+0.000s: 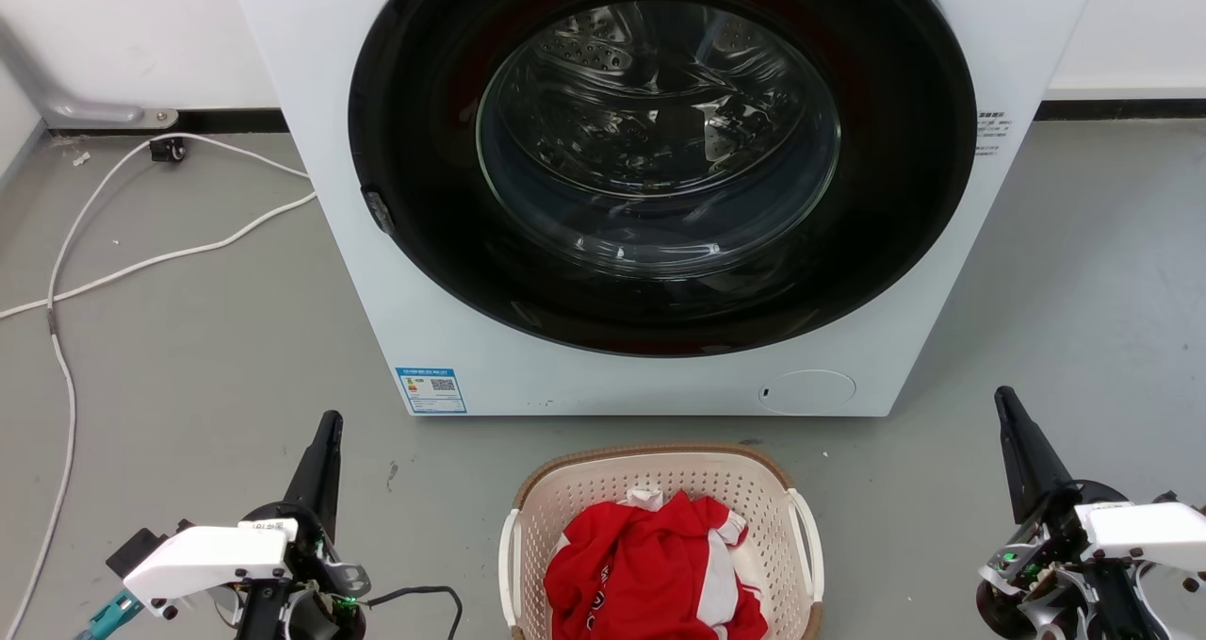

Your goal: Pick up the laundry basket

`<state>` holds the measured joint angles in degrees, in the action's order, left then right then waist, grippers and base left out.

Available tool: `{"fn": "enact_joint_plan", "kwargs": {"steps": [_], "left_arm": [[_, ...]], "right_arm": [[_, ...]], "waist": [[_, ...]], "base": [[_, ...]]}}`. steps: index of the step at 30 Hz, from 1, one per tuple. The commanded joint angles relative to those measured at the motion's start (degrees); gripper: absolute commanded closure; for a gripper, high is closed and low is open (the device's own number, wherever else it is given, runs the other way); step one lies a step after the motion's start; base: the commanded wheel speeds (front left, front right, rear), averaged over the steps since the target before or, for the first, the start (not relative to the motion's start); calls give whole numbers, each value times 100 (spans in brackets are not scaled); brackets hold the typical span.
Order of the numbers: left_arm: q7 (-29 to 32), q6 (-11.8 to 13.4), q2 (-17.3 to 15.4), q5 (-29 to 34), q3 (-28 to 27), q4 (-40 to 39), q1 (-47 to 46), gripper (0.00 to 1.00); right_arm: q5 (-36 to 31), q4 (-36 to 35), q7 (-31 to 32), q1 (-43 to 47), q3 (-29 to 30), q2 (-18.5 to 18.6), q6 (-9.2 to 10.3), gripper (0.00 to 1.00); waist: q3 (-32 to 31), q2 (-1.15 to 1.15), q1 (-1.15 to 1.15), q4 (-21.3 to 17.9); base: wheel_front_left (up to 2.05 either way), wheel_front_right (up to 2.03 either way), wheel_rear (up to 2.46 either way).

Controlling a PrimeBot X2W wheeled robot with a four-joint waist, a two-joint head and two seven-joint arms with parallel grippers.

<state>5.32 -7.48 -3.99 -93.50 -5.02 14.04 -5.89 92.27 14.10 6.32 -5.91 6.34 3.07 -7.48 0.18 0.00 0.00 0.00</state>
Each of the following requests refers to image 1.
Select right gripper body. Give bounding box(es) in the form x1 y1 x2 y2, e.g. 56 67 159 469
974 478 1206 640

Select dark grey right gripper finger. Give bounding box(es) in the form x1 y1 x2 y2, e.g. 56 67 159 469
994 386 1076 526

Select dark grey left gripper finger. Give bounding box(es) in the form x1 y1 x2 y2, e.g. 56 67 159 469
283 410 344 539

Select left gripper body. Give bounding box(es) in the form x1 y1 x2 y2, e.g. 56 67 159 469
231 501 372 640

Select beige plastic laundry basket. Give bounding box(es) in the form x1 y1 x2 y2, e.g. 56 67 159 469
497 443 826 640

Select blue energy label sticker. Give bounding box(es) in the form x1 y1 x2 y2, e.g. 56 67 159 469
395 367 468 416

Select round white filter cover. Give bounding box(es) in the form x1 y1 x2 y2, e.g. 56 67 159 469
758 369 857 416

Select grey door latch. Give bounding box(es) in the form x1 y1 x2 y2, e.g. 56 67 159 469
363 189 396 237

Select black round washing machine door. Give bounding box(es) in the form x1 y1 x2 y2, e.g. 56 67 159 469
348 0 978 358

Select red and white garment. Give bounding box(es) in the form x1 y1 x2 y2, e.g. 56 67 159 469
544 486 770 640

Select black baseboard strip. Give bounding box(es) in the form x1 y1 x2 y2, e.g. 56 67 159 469
47 108 290 136
1034 99 1206 122

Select white front-load washing machine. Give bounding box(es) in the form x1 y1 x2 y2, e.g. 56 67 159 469
223 0 1105 418

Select grey drain pipe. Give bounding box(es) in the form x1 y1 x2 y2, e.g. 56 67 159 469
0 16 180 130

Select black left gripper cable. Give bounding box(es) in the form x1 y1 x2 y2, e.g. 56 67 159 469
362 584 464 640

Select thick white power cable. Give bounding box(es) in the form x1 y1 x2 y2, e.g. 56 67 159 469
0 190 318 321

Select thin white cable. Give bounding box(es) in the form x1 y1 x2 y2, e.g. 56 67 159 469
0 132 313 640

